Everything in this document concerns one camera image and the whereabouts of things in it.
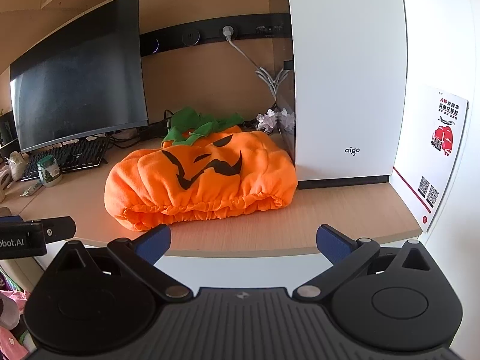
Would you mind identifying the white tube packet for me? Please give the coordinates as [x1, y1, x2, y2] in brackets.
[19, 181, 45, 198]

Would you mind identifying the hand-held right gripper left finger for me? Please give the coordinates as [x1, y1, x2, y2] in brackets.
[48, 224, 190, 301]

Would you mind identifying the black wall power rail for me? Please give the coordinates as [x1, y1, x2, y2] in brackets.
[139, 13, 292, 58]

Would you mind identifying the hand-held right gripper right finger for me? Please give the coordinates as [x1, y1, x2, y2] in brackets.
[292, 224, 438, 301]

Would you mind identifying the black keyboard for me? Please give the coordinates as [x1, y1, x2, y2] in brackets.
[20, 137, 110, 182]

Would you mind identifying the white power cable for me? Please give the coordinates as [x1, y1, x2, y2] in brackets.
[223, 26, 280, 96]

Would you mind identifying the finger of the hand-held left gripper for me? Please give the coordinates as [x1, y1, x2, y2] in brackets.
[18, 215, 77, 241]

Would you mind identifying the white computer case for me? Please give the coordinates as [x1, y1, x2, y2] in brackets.
[275, 0, 408, 190]

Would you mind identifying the green-lidded jar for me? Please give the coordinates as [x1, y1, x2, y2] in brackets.
[37, 155, 63, 188]

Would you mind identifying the crumpled white tissue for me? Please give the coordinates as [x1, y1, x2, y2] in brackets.
[256, 108, 297, 134]

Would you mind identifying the orange pumpkin costume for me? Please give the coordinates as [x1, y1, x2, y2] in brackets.
[104, 107, 299, 232]

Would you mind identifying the black cable bundle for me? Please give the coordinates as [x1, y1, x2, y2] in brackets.
[109, 109, 178, 149]

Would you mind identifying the black computer monitor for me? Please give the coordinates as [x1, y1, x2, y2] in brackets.
[9, 0, 149, 154]

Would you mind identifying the white cable bundle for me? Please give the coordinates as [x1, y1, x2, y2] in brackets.
[255, 65, 290, 100]

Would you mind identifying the pink cloth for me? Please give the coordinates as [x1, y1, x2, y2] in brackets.
[0, 266, 35, 360]

